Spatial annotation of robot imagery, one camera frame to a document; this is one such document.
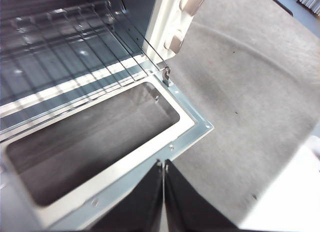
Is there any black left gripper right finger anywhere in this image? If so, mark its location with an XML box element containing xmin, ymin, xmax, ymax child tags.
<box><xmin>163</xmin><ymin>158</ymin><xmax>242</xmax><ymax>232</ymax></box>

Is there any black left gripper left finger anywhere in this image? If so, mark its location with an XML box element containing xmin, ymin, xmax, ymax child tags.
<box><xmin>88</xmin><ymin>158</ymin><xmax>165</xmax><ymax>232</ymax></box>

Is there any glass oven door with handle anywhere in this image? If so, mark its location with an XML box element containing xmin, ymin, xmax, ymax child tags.
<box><xmin>0</xmin><ymin>74</ymin><xmax>215</xmax><ymax>232</ymax></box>

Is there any white Toshiba toaster oven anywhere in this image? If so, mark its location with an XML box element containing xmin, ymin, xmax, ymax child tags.
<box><xmin>0</xmin><ymin>0</ymin><xmax>215</xmax><ymax>232</ymax></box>

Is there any white timer knob, straight pointer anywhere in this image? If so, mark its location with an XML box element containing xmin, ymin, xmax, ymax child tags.
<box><xmin>163</xmin><ymin>30</ymin><xmax>185</xmax><ymax>54</ymax></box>

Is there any white temperature knob, tilted pointer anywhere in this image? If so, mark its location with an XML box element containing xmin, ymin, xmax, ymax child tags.
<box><xmin>179</xmin><ymin>0</ymin><xmax>207</xmax><ymax>17</ymax></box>

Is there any grey ribbed background object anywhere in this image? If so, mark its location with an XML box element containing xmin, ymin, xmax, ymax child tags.
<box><xmin>296</xmin><ymin>0</ymin><xmax>320</xmax><ymax>17</ymax></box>

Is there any metal wire oven rack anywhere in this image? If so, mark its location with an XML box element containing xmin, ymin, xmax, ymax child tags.
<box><xmin>0</xmin><ymin>0</ymin><xmax>171</xmax><ymax>142</ymax></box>

